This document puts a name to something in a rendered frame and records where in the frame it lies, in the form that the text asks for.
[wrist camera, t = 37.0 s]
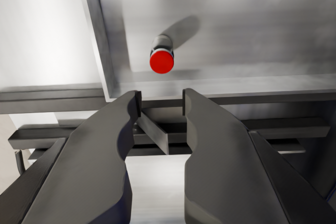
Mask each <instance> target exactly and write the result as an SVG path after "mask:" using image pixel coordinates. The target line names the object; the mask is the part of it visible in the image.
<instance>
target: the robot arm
mask: <svg viewBox="0 0 336 224"><path fill-rule="evenodd" d="M141 110H142V92H141V91H138V90H130V91H128V92H126V93H124V94H123V95H121V96H120V97H118V98H117V99H115V100H114V101H112V102H111V103H109V104H107V105H106V106H104V107H103V108H101V109H100V110H98V111H97V112H95V113H94V114H93V115H91V116H90V117H89V118H87V119H86V120H85V121H84V122H83V123H82V124H80V125H79V126H78V127H77V128H76V129H75V130H74V131H73V132H72V133H71V134H70V135H69V136H68V137H64V138H59V139H58V140H57V141H56V142H55V143H54V144H53V145H52V146H51V147H50V148H48V149H47V150H46V151H45V152H44V153H43V154H42V155H41V156H40V157H39V158H38V159H37V160H36V161H35V162H34V163H33V164H32V165H31V166H30V167H29V168H28V169H27V170H26V171H25V172H24V173H22V174H21V175H20V176H19V177H18V178H17V179H16V180H15V181H14V182H13V183H12V184H11V185H10V186H9V187H8V188H7V189H6V190H5V191H4V192H3V193H2V194H1V195H0V224H130V221H131V212H132V199H133V192H132V188H131V183H130V179H129V175H128V170H127V166H126V163H125V160H126V157H127V155H128V153H129V151H130V150H131V148H132V147H133V146H134V144H135V140H134V134H133V125H134V123H135V122H136V121H137V120H138V118H140V117H141ZM182 115H183V116H185V117H186V119H187V144H188V145H189V147H190V148H191V150H192V154H191V155H190V157H189V158H188V159H187V160H186V162H185V165H184V220H185V223H186V224H336V211H335V210H334V209H333V208H332V207H331V206H330V204H329V203H328V202H327V201H326V200H325V199H324V198H323V197H322V196H321V194H320V193H319V192H318V191H317V190H316V189H315V188H314V187H313V186H312V185H311V184H310V183H309V182H308V181H307V180H306V179H305V178H304V177H303V176H302V175H301V174H300V173H299V172H298V171H297V170H296V169H295V168H294V167H293V166H292V165H291V164H290V163H289V162H288V161H287V160H286V159H285V158H284V157H283V156H282V155H281V154H280V153H279V152H278V151H277V150H276V149H275V148H274V147H273V146H272V145H271V144H270V143H269V142H268V141H267V140H266V139H265V138H264V137H262V136H261V135H260V134H259V133H258V132H257V131H250V130H249V129H248V128H247V127H246V126H245V125H244V124H243V123H242V122H241V121H240V120H239V119H238V118H236V117H235V116H234V115H233V114H232V113H230V112H229V111H227V110H226V109H224V108H223V107H221V106H220V105H218V104H216V103H215V102H213V101H212V100H210V99H208V98H207V97H205V96H203V95H202V94H200V93H199V92H197V91H195V90H194V89H192V88H186V89H183V90H182Z"/></svg>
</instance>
